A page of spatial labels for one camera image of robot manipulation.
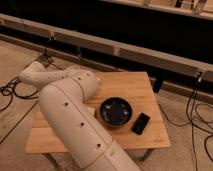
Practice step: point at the wooden table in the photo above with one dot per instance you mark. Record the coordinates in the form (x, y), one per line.
(135, 87)

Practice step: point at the dark blue bowl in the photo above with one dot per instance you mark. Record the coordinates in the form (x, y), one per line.
(115, 111)

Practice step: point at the black smartphone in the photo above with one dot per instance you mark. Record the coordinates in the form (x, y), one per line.
(140, 123)

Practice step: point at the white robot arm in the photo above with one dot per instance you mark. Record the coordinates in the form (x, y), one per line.
(62, 97)

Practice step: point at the black tripod stand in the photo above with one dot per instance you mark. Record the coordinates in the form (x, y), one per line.
(45, 53)

